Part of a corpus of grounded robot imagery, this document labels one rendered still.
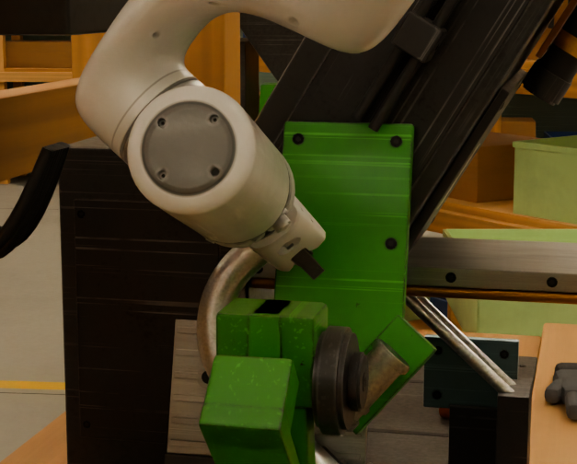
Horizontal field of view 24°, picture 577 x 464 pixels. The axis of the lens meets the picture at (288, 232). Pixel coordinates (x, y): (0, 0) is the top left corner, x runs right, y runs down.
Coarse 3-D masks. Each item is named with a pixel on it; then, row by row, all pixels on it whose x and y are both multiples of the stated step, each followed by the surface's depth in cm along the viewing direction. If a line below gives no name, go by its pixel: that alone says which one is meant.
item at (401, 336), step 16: (400, 320) 114; (384, 336) 115; (400, 336) 114; (416, 336) 114; (368, 352) 115; (400, 352) 114; (416, 352) 114; (432, 352) 114; (416, 368) 114; (400, 384) 114; (384, 400) 114; (368, 416) 114
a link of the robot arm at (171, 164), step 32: (160, 96) 85; (192, 96) 85; (224, 96) 85; (160, 128) 85; (192, 128) 84; (224, 128) 84; (256, 128) 86; (128, 160) 85; (160, 160) 84; (192, 160) 84; (224, 160) 84; (256, 160) 85; (160, 192) 84; (192, 192) 84; (224, 192) 84; (256, 192) 87; (288, 192) 96; (192, 224) 88; (224, 224) 89; (256, 224) 93
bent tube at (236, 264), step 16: (240, 256) 115; (256, 256) 115; (224, 272) 115; (240, 272) 115; (256, 272) 116; (208, 288) 115; (224, 288) 115; (240, 288) 116; (208, 304) 115; (224, 304) 115; (208, 320) 115; (208, 336) 115; (208, 352) 115; (208, 368) 115; (320, 448) 113
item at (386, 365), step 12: (384, 348) 111; (372, 360) 112; (384, 360) 111; (396, 360) 111; (372, 372) 111; (384, 372) 111; (396, 372) 111; (372, 384) 111; (384, 384) 112; (372, 396) 112
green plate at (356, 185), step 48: (288, 144) 118; (336, 144) 117; (384, 144) 116; (336, 192) 117; (384, 192) 116; (336, 240) 117; (384, 240) 116; (288, 288) 117; (336, 288) 116; (384, 288) 115
